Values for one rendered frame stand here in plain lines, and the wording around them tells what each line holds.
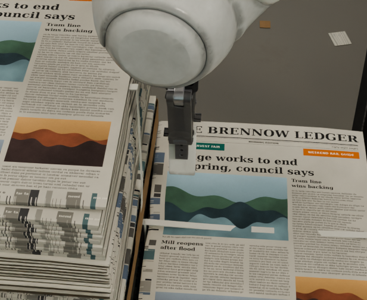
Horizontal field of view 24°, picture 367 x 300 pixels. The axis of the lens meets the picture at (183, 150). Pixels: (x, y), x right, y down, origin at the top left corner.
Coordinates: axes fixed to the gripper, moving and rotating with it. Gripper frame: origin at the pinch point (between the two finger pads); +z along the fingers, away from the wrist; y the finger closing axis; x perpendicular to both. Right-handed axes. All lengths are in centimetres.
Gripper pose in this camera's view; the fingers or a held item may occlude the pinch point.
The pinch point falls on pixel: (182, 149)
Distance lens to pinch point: 98.0
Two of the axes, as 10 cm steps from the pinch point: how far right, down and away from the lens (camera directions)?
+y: -0.8, 7.0, -7.1
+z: -0.1, 7.1, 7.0
